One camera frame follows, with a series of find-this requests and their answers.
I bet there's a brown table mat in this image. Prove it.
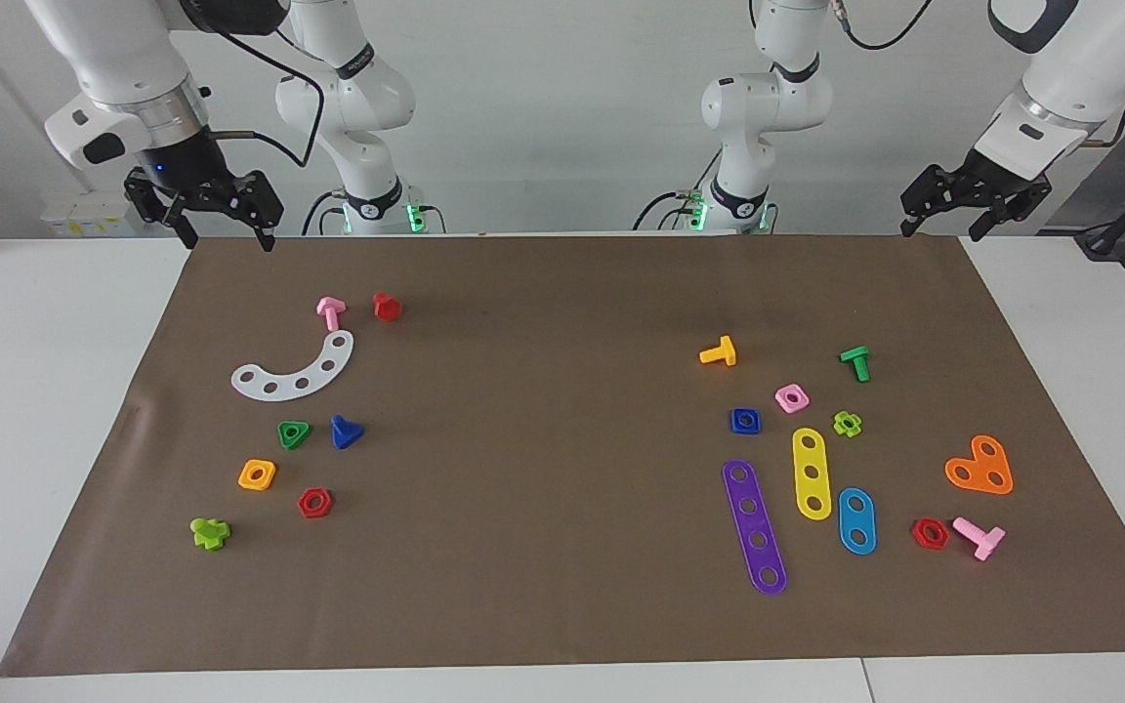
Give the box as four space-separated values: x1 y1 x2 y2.
0 232 1125 679

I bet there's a black right base cable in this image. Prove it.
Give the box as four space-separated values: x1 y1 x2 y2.
302 190 344 236

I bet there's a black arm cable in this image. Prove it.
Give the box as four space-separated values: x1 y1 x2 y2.
831 0 937 52
193 15 327 169

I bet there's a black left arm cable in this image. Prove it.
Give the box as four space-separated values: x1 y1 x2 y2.
831 0 937 52

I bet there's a purple four-hole strip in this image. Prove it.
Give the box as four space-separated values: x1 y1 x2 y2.
722 460 788 596

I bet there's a black left base cable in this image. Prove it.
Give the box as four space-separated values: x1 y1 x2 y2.
633 190 710 232

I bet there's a yellow three-hole strip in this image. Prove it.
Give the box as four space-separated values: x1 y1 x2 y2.
792 428 833 521

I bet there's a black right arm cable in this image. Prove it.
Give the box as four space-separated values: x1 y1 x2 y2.
193 15 327 169

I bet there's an orange heart-shaped plate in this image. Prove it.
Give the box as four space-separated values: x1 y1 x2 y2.
944 435 1015 496

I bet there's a black base cable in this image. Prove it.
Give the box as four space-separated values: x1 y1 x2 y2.
633 190 710 232
302 190 344 236

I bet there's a blue two-hole strip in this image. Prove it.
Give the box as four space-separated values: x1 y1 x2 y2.
838 487 878 556

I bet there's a white curved hole plate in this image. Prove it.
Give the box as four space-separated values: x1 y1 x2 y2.
230 329 355 402

